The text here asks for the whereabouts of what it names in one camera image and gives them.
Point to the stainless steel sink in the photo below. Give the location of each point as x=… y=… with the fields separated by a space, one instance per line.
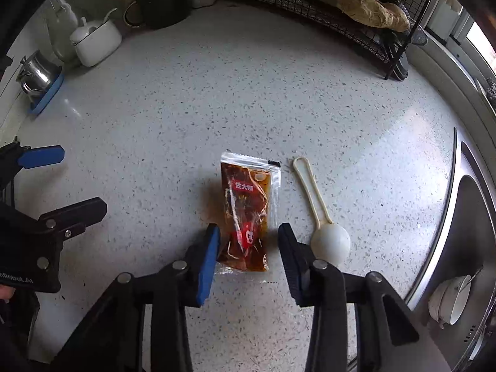
x=465 y=240

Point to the red chili oil packet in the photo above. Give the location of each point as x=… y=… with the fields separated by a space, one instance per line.
x=244 y=209

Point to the blue tray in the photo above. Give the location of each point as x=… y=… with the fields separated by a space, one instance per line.
x=48 y=96

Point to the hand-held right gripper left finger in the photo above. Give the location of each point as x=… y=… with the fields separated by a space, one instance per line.
x=207 y=267

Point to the dark purple cloth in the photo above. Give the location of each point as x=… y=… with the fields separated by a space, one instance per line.
x=491 y=89

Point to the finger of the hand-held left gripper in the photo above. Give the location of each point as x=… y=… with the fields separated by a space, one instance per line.
x=42 y=157
x=73 y=211

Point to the tall glass bottle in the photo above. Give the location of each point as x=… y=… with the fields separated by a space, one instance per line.
x=62 y=19

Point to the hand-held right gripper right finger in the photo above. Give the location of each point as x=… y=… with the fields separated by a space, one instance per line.
x=292 y=267

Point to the white framed window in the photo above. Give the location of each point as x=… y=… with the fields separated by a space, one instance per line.
x=471 y=27

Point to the ginger root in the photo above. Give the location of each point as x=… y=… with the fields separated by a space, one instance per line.
x=372 y=9

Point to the small steel pot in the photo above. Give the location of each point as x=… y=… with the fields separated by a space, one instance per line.
x=35 y=73

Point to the white lidded jar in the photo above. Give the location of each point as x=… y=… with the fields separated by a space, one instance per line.
x=97 y=40

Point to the metal spoon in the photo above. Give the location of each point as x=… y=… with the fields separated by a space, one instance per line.
x=474 y=275

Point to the person's left hand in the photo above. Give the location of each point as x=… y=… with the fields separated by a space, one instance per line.
x=4 y=293

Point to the white bowl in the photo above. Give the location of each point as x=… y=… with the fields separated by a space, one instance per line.
x=434 y=302
x=459 y=298

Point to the dark round object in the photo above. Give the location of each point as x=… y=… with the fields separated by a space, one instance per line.
x=401 y=66

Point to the black utensil holder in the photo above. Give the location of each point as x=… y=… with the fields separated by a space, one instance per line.
x=161 y=4

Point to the cream plastic spoon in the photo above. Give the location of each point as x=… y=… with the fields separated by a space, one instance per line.
x=331 y=242

